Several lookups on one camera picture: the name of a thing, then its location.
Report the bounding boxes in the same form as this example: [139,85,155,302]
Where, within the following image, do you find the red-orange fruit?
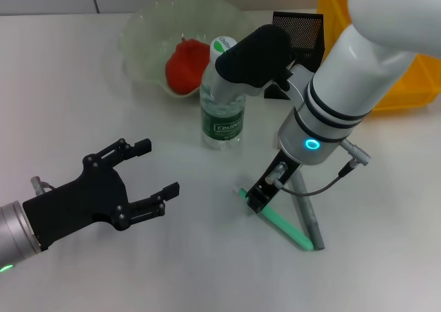
[164,38,212,95]

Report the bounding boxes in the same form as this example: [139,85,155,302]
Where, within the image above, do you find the pale green glass fruit plate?
[119,0,258,99]

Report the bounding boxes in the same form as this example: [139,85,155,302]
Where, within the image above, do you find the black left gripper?
[21,137,181,253]

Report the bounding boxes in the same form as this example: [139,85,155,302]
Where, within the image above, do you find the black mesh pen holder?
[263,10,325,100]

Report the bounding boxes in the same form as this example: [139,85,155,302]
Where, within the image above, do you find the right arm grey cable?
[280,138,372,197]

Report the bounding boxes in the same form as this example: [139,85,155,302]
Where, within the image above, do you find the green pen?
[232,187,315,252]

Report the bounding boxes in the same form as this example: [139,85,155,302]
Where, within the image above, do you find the right wrist camera housing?
[213,24,294,105]

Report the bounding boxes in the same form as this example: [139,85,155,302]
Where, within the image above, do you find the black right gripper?
[245,149,305,214]

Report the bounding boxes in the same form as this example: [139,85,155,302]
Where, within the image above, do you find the clear green-label water bottle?
[199,35,247,151]

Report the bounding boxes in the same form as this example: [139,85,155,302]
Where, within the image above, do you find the grey pen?
[291,169,325,251]

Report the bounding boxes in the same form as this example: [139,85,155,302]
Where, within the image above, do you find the yellow plastic bin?
[316,0,441,112]

